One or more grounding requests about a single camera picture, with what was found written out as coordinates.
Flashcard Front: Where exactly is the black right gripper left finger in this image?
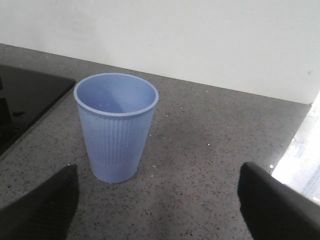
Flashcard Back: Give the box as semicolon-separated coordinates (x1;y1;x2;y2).
0;164;80;240

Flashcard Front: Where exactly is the black glass gas stove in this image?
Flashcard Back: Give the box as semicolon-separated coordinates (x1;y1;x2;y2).
0;64;75;154

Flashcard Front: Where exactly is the light blue ribbed cup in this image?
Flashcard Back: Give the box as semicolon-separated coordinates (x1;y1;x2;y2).
73;73;159;184

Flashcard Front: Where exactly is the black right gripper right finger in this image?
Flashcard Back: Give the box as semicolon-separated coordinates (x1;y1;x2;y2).
237;162;320;240

